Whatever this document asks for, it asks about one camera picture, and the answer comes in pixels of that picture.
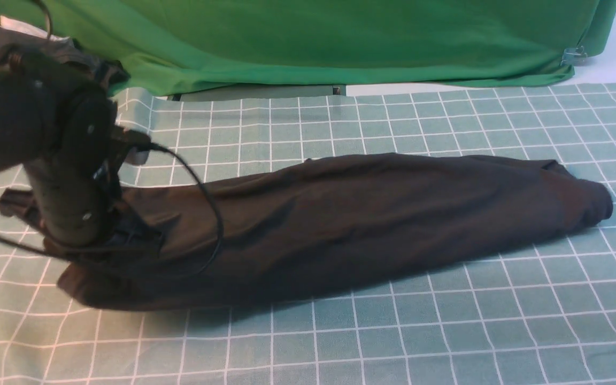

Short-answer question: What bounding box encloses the dark gray crumpled shirt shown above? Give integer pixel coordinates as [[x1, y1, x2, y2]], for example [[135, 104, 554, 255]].
[[0, 27, 130, 89]]

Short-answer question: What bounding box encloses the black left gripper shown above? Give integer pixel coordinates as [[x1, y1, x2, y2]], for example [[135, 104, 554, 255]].
[[0, 128, 153, 263]]

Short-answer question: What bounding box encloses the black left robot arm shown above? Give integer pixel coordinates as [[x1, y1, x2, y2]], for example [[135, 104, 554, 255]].
[[0, 48, 163, 259]]

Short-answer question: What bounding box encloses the green backdrop cloth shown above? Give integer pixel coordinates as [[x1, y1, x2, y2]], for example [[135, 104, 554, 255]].
[[45, 1, 616, 96]]

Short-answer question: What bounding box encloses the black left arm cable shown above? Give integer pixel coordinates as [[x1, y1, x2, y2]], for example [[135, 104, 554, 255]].
[[0, 0, 224, 276]]

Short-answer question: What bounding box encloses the metal binder clip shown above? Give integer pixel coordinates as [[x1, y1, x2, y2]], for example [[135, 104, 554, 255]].
[[560, 45, 589, 66]]

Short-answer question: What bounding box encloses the dark gray long-sleeve top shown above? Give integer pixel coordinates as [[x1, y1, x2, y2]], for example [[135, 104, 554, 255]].
[[58, 153, 613, 311]]

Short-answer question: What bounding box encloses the green checkered tablecloth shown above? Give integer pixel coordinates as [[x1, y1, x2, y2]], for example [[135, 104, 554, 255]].
[[0, 83, 616, 384]]

